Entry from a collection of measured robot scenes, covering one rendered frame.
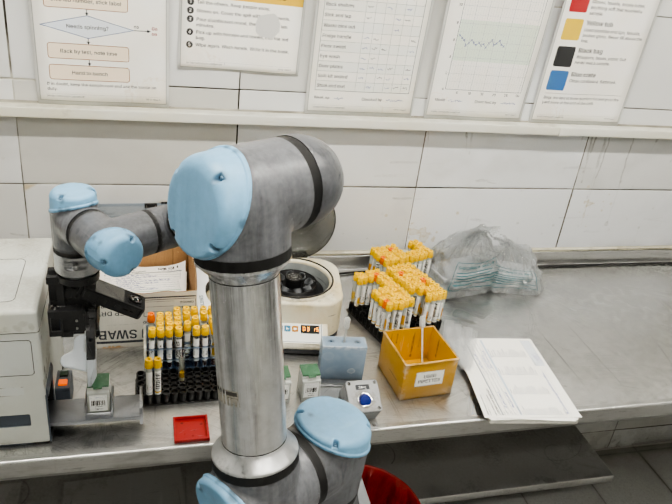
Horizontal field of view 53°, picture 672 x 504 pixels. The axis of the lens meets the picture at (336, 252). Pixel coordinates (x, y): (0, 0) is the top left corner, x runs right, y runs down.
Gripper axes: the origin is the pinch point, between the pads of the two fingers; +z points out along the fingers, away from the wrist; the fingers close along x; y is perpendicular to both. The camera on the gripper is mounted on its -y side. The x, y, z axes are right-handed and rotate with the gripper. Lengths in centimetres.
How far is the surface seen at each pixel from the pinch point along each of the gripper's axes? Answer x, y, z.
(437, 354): -9, -75, 10
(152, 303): -24.6, -10.6, 3.4
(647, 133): -55, -153, -31
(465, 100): -59, -94, -37
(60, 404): -1.6, 7.2, 11.1
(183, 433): 5.3, -15.9, 14.8
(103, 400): 2.6, -1.1, 7.3
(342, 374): -7, -52, 13
